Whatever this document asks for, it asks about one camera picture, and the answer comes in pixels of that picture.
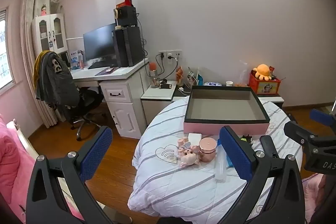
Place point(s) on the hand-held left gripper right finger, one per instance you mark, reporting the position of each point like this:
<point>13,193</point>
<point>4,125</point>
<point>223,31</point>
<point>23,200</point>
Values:
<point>235,153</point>

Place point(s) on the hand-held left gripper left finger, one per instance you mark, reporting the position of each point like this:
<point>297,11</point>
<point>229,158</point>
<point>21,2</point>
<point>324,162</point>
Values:
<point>95,153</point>

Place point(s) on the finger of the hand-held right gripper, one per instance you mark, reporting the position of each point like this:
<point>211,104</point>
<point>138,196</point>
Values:
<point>296,130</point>
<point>321,117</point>

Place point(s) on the black hair clip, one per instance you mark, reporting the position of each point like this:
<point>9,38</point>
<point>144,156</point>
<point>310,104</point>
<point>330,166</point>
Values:
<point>250,141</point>

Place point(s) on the clear tube with blue cap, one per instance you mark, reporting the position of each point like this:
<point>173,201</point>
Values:
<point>220,166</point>

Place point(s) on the rose gold round jar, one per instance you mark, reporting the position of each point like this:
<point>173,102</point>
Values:
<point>207,151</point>

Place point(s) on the white charger plug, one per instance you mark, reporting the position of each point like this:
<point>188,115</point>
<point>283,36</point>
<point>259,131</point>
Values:
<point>194,138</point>

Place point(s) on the pink box with dark rim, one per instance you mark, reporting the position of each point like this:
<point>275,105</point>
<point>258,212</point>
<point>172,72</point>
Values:
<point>199,128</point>

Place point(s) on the cat-eared doll figurine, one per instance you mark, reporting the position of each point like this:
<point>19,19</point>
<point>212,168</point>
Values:
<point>187,156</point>

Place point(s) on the pink quilted cloth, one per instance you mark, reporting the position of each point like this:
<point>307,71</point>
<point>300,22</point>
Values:
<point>311,195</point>

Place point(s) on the dark-topped low shelf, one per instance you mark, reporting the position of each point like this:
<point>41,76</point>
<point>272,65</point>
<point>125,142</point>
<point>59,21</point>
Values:
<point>270,98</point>

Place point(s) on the white desk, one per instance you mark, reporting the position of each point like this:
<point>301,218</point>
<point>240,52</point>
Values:
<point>123,113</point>

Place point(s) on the red printed box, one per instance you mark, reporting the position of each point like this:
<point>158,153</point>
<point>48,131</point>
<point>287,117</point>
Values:
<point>265,87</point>

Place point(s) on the pile of small tangerines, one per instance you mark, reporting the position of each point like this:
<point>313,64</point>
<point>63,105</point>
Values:
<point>240,84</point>

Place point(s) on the orange octopus plush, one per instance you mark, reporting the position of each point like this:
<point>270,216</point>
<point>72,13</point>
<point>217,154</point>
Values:
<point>262,70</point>

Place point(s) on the white paper cup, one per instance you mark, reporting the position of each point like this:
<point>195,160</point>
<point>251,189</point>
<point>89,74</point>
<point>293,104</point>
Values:
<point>229,83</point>

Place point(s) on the wet wipes pack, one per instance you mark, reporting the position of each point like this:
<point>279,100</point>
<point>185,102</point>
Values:
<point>212,83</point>

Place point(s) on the clear plastic bag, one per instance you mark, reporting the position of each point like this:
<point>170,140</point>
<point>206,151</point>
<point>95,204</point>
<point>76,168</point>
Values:
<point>242,71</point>

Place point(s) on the blue snack bag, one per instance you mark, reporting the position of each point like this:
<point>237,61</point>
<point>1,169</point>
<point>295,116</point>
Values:
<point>199,79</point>

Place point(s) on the purple desk mat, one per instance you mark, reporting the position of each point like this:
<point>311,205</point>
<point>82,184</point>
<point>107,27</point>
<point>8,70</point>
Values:
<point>110,72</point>

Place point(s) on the pink blanket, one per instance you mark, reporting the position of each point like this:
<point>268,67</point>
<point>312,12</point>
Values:
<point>10,155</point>

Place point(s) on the white low nightstand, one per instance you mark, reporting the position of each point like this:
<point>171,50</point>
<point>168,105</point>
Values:
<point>157,92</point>

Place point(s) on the white snack bag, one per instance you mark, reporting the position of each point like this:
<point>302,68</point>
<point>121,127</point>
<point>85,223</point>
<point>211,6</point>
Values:
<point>191,77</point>

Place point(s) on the black keyboard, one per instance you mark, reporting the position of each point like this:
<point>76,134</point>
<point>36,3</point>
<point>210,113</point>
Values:
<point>98,65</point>

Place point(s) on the orange snack bag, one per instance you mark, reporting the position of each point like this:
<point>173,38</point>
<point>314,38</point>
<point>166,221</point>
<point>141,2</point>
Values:
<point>179,74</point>

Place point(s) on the small black case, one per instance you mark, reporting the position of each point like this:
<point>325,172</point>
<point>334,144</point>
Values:
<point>165,86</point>

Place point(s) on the blue and white carton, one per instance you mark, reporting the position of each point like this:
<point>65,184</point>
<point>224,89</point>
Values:
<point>75,58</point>

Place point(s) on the clear bottle with orange cap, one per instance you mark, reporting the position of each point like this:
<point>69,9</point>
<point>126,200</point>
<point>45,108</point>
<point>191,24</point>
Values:
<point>153,74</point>

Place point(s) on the yellow garment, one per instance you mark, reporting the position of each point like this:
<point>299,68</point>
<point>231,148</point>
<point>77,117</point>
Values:
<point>38,64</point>

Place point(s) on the black computer monitor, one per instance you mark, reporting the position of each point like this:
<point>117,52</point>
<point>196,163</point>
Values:
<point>98,43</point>

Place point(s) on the black computer tower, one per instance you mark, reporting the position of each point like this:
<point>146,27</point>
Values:
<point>128,47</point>

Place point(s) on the window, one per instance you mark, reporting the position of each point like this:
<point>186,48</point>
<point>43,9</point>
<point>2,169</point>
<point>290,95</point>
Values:
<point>5,56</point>

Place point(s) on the beige curtain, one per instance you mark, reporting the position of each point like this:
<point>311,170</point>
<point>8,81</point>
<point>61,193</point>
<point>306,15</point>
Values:
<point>29,29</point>

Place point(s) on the white glass-door cabinet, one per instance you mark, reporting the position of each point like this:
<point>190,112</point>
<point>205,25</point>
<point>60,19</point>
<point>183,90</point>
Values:
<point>44,22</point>

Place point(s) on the black speaker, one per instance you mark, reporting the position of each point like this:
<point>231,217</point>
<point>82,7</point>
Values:
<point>127,15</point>

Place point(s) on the small doll with pink dress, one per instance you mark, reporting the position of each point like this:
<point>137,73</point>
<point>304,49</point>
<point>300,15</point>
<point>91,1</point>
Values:
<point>43,11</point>

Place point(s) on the white bed frame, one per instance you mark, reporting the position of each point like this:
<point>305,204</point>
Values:
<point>23,140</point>

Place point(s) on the white wall socket strip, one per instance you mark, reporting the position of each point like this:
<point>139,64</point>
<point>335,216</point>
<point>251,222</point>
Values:
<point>170,53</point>

